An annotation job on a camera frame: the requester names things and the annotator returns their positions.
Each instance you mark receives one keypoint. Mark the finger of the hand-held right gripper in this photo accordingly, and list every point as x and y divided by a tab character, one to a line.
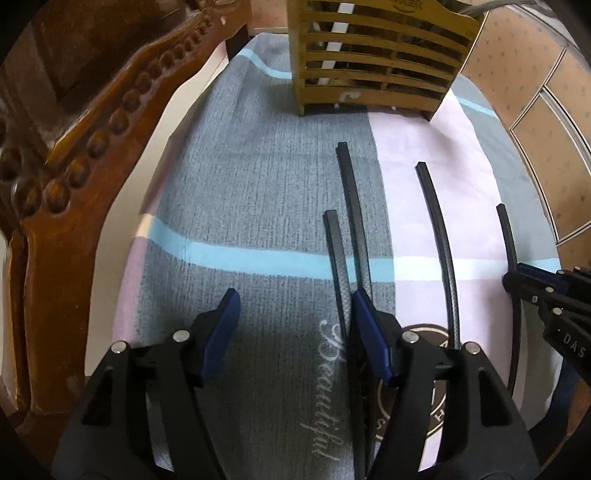
521	286
535	271

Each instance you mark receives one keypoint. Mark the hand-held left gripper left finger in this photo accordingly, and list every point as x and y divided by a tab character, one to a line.
221	332

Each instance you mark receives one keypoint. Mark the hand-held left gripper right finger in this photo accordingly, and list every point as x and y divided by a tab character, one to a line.
374	337

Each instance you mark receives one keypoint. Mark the black square chopstick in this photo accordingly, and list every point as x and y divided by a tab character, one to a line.
508	240
353	198
337	258
441	230

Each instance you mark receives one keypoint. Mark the wooden slatted utensil holder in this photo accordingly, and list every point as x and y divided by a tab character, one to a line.
369	69

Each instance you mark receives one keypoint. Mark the grey and pink striped tablecloth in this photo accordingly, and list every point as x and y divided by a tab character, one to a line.
258	184

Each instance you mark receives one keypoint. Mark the carved wooden chair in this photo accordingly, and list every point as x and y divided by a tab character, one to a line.
92	138

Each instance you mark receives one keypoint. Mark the metal spoon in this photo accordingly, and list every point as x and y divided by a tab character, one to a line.
485	5

